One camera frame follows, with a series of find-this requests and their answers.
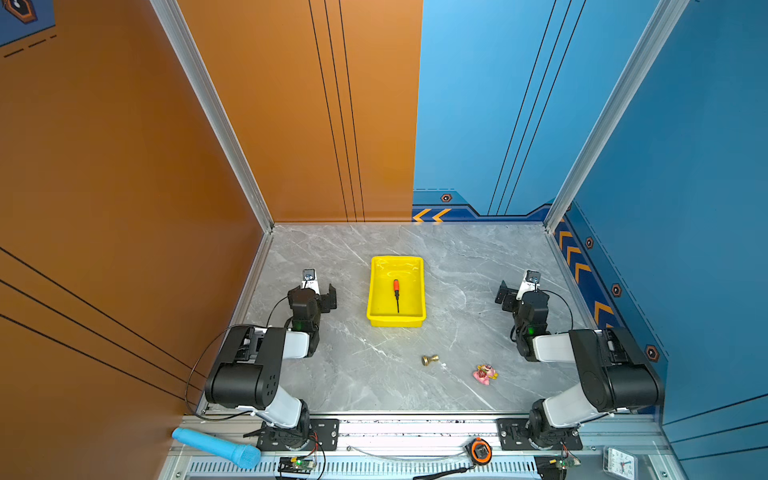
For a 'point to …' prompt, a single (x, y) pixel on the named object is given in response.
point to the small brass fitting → (425, 360)
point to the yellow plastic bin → (381, 307)
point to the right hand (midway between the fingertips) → (516, 284)
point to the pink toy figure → (484, 373)
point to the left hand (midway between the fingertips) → (314, 283)
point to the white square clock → (619, 463)
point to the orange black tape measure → (479, 451)
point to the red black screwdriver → (397, 289)
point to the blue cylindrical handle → (245, 456)
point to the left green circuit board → (295, 465)
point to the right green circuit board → (563, 463)
